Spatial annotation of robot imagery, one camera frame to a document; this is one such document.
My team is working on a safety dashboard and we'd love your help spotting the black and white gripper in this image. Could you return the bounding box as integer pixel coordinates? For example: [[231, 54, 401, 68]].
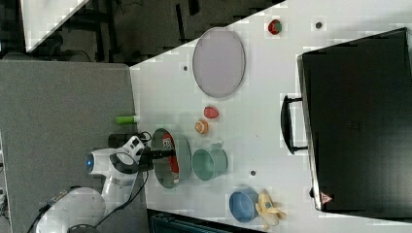
[[121, 135, 176, 172]]

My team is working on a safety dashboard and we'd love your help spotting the red plush ketchup bottle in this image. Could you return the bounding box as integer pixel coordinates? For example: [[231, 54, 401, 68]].
[[162, 133, 180, 184]]

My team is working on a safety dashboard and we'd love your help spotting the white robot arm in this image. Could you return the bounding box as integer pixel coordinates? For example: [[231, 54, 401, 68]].
[[31, 136, 176, 233]]

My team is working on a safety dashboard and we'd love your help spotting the green mug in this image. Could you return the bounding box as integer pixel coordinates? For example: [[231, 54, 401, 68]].
[[192, 143, 228, 182]]

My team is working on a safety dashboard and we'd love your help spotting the orange slice toy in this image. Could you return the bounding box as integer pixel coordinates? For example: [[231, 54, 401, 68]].
[[194, 119, 209, 134]]

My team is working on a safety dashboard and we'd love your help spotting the green marker pen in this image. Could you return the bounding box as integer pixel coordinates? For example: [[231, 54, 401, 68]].
[[116, 116, 140, 124]]

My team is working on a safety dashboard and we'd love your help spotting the red strawberry near orange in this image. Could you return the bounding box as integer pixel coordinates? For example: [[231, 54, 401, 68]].
[[203, 106, 219, 118]]

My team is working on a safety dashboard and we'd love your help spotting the blue bowl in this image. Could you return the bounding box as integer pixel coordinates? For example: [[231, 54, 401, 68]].
[[229, 187, 258, 223]]

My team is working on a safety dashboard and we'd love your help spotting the round grey plate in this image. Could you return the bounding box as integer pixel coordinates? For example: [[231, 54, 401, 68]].
[[192, 27, 246, 98]]

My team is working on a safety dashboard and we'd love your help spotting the grey partition panel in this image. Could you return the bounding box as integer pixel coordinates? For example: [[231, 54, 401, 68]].
[[1, 60, 134, 233]]

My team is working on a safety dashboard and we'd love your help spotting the peeled banana toy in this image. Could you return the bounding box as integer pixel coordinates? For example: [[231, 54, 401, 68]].
[[256, 191, 287, 231]]

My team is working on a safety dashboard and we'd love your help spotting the black toaster oven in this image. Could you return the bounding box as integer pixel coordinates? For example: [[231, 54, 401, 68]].
[[296, 28, 412, 222]]

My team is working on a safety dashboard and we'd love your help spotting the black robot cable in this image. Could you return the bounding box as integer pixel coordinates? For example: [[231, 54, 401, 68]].
[[27, 130, 154, 233]]

